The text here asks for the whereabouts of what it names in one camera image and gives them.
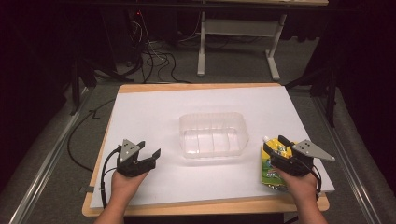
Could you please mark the white board sheet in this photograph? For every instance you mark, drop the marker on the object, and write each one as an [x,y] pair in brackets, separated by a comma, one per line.
[199,133]

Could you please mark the wooden table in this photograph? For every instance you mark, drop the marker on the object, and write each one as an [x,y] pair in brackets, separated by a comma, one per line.
[186,87]

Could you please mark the person's left hand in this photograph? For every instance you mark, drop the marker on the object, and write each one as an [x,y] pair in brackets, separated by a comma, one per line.
[126,184]

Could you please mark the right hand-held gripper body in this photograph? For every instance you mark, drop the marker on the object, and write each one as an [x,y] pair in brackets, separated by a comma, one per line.
[299,158]

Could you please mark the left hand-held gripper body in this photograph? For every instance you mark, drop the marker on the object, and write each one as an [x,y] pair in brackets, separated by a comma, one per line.
[134,161]

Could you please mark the black stand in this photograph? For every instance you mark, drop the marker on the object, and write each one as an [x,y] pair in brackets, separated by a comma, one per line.
[77,77]
[327,84]

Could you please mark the person's right hand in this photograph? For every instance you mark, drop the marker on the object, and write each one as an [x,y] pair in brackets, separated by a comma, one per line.
[299,185]

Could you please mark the yellow green spout pouch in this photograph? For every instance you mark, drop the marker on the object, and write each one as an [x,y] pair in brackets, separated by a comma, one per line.
[270,170]

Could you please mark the white metal desk frame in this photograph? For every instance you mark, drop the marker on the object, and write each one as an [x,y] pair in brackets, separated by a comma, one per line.
[239,28]

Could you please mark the clear plastic container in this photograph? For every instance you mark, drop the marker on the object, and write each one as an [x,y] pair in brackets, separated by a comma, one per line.
[213,135]

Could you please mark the metal floor rail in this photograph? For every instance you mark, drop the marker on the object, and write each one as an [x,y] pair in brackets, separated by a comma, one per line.
[345,161]
[46,161]

